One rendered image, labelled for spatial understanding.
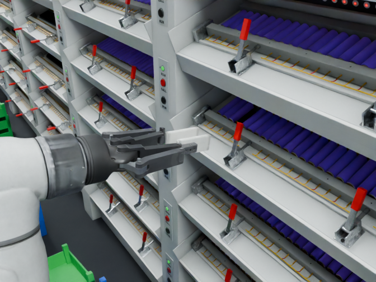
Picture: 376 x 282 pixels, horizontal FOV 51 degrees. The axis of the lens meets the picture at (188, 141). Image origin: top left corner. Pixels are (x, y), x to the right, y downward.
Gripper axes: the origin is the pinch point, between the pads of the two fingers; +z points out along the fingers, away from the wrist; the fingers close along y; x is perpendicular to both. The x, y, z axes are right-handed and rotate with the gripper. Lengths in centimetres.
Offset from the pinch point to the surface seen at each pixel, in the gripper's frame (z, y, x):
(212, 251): 21.4, -10.8, -41.1
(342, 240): 11.1, 26.8, -7.2
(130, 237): 20, -53, -66
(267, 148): 15.9, 4.8, -2.2
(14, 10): 10, -159, -1
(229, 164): 10.3, 1.1, -6.3
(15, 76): 18, -202, -46
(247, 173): 12.2, 4.4, -7.1
